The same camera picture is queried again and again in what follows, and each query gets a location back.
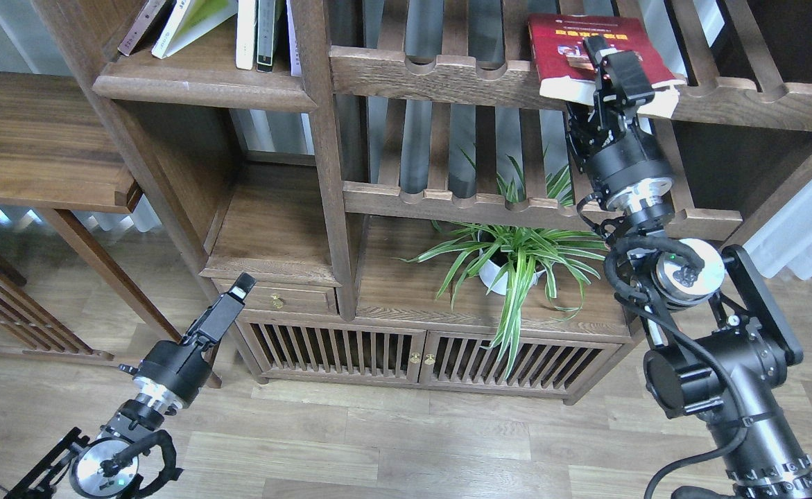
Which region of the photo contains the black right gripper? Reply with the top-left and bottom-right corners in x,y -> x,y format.
582,35 -> 674,209

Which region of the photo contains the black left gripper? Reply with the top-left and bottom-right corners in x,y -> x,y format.
120,272 -> 256,410

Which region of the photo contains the red book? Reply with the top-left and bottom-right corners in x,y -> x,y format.
527,12 -> 684,119

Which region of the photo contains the dark maroon book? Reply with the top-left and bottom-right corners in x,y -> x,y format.
117,0 -> 170,56

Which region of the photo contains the yellow green book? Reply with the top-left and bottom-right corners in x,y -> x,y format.
151,1 -> 238,59

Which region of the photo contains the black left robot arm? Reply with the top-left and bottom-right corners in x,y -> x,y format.
7,274 -> 256,498

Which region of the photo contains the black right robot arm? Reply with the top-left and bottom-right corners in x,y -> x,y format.
567,35 -> 812,498

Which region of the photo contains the spider plant in white pot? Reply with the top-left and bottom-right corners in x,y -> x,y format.
402,146 -> 611,378

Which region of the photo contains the slatted wooden rack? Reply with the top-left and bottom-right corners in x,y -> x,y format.
0,255 -> 115,366

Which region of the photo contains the dark wooden bookshelf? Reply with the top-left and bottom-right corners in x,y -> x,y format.
31,0 -> 812,406

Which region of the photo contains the wooden side table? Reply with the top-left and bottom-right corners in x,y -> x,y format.
0,69 -> 223,389

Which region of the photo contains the white upright book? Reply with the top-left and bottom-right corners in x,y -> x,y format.
234,0 -> 257,71

